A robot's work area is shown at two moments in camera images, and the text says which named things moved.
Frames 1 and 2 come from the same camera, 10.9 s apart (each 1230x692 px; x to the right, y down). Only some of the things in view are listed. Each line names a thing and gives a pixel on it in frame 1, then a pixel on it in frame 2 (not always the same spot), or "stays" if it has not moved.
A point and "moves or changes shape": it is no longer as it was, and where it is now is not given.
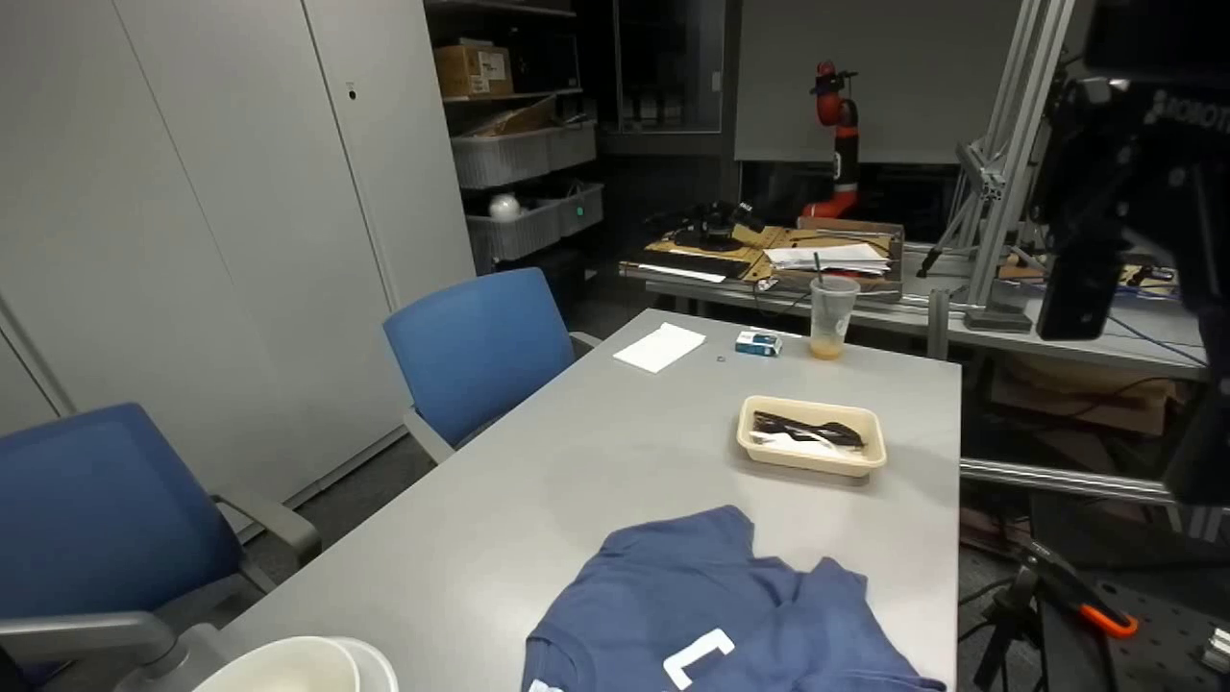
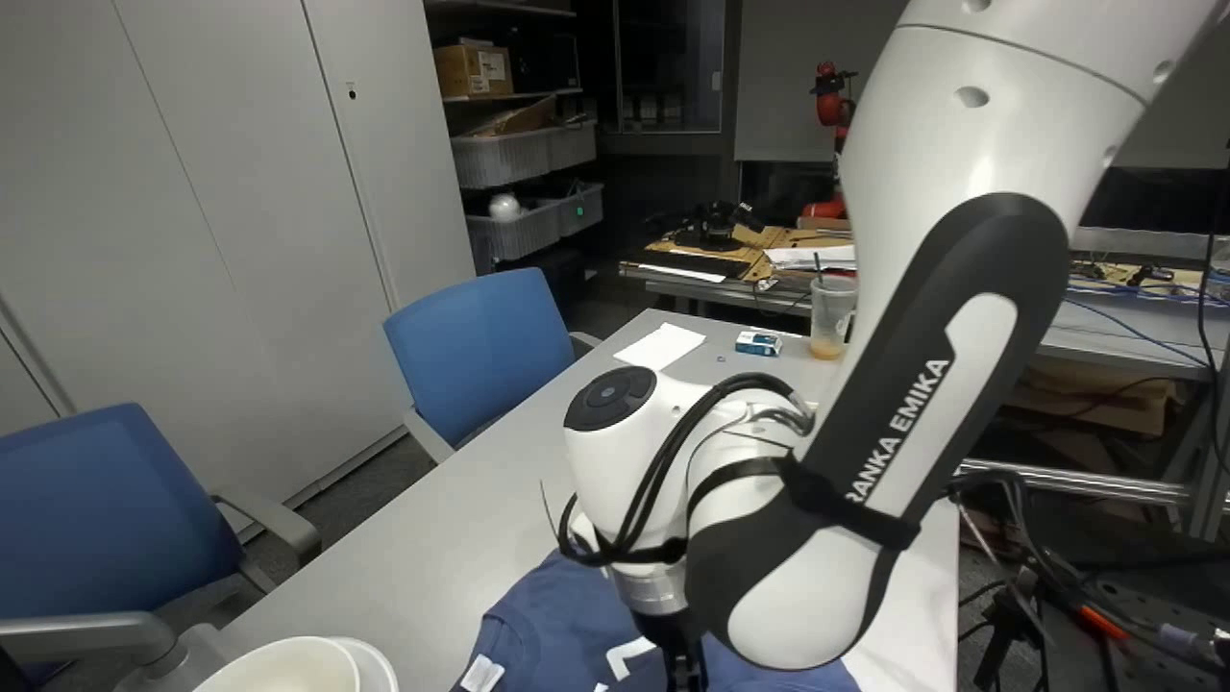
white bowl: x=304 y=663 stays
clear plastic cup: x=832 y=313 stays
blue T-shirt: x=696 y=605 moves or changes shape
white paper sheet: x=661 y=346 stays
